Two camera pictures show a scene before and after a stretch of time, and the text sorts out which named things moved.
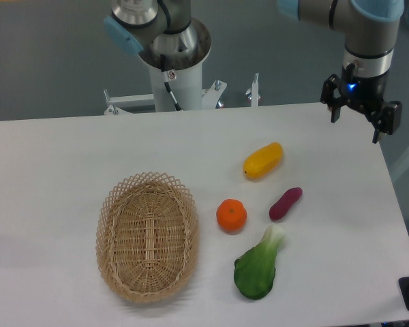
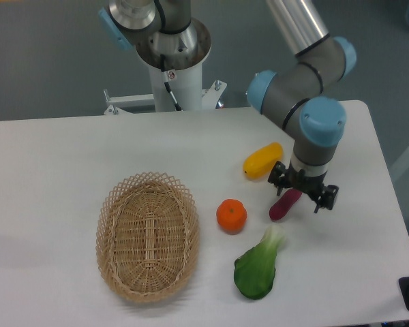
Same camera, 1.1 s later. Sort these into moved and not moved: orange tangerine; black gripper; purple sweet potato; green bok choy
Moved: black gripper
Not moved: purple sweet potato; orange tangerine; green bok choy
